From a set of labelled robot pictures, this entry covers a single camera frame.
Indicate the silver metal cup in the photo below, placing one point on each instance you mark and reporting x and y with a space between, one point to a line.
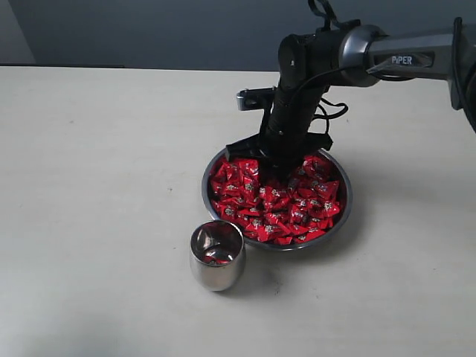
223 235

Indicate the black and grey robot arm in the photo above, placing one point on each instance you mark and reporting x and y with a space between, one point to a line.
354 56

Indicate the steel bowl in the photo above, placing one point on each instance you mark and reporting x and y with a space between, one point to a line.
344 198

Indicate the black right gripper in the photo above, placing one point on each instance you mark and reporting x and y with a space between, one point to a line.
284 137

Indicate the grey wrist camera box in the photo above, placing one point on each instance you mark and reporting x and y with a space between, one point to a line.
255 99

